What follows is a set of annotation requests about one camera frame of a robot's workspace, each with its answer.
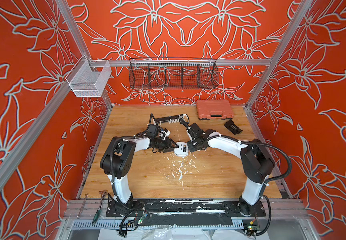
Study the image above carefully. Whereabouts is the red plastic tool case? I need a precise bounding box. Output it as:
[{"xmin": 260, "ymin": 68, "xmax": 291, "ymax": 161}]
[{"xmin": 196, "ymin": 100, "xmax": 234, "ymax": 120}]

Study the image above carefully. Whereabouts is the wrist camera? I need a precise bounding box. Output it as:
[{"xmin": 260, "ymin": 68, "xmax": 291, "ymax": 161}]
[
  {"xmin": 179, "ymin": 115, "xmax": 203, "ymax": 138},
  {"xmin": 136, "ymin": 113, "xmax": 170, "ymax": 140}
]

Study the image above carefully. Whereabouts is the green handled screwdriver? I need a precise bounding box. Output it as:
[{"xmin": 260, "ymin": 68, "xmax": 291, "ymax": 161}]
[{"xmin": 92, "ymin": 202, "xmax": 102, "ymax": 225}]

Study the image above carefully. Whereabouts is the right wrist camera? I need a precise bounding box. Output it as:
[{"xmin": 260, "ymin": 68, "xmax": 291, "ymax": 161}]
[{"xmin": 179, "ymin": 115, "xmax": 203, "ymax": 138}]

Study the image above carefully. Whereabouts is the black white hand tool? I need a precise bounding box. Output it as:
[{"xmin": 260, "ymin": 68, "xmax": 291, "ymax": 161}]
[{"xmin": 155, "ymin": 114, "xmax": 190, "ymax": 124}]

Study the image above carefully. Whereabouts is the black wire wall basket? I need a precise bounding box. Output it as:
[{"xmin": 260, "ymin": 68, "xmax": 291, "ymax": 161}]
[{"xmin": 128, "ymin": 57, "xmax": 220, "ymax": 90}]

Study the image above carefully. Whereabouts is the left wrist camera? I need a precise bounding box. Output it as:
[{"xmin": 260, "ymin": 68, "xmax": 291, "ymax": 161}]
[{"xmin": 136, "ymin": 113, "xmax": 170, "ymax": 140}]

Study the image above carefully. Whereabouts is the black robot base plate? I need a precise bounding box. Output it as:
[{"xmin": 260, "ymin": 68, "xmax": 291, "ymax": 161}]
[{"xmin": 106, "ymin": 199, "xmax": 267, "ymax": 218}]

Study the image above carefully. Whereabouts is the white wire mesh basket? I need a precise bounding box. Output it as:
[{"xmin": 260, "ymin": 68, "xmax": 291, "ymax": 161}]
[{"xmin": 66, "ymin": 55, "xmax": 112, "ymax": 97}]

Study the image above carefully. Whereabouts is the small black holder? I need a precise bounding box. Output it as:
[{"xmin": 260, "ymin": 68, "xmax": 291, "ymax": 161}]
[{"xmin": 224, "ymin": 120, "xmax": 243, "ymax": 135}]

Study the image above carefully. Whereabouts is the white alarm device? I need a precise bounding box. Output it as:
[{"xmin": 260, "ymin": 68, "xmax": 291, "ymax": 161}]
[{"xmin": 174, "ymin": 142, "xmax": 189, "ymax": 158}]

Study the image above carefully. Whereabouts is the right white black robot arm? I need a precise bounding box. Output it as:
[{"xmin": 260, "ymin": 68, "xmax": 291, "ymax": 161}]
[{"xmin": 187, "ymin": 126, "xmax": 293, "ymax": 217}]

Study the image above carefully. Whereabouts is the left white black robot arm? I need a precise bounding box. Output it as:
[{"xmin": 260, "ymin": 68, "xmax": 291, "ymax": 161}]
[{"xmin": 100, "ymin": 136, "xmax": 180, "ymax": 211}]

